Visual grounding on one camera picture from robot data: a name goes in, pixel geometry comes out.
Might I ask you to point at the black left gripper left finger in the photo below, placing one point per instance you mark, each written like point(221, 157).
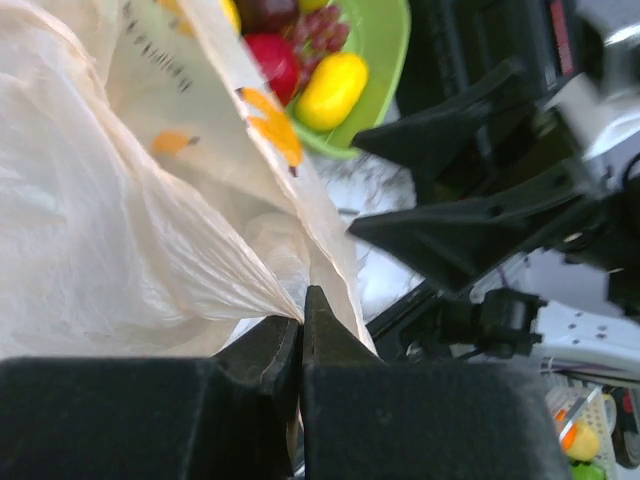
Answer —
point(228, 416)

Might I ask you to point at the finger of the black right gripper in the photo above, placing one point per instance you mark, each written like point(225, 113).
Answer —
point(460, 135)

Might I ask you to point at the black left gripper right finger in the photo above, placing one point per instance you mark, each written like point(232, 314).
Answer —
point(367, 419)

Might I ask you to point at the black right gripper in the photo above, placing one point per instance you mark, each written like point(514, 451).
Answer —
point(567, 208)

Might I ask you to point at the green orange fake fruit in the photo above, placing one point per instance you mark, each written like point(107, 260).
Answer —
point(309, 6)

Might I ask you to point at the dark red fake fruit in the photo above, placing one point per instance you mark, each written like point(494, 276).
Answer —
point(269, 16)

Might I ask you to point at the translucent orange plastic bag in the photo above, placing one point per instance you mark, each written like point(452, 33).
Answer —
point(154, 196)

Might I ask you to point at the yellow fake fruit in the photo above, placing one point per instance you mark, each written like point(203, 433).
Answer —
point(230, 10)

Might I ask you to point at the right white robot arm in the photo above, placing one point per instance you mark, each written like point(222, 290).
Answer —
point(511, 321)

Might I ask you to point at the yellow fake mango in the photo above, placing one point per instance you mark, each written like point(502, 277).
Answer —
point(335, 87)

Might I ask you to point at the red fake grapes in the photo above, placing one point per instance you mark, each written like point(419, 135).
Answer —
point(314, 35)

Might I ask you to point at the black plastic toolbox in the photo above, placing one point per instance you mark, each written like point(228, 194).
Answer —
point(454, 44)

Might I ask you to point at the green plastic tray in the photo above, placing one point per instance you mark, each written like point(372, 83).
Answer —
point(379, 34)

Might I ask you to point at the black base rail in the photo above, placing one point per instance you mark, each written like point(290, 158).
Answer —
point(425, 327)

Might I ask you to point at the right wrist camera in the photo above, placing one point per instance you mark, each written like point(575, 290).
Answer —
point(601, 104)

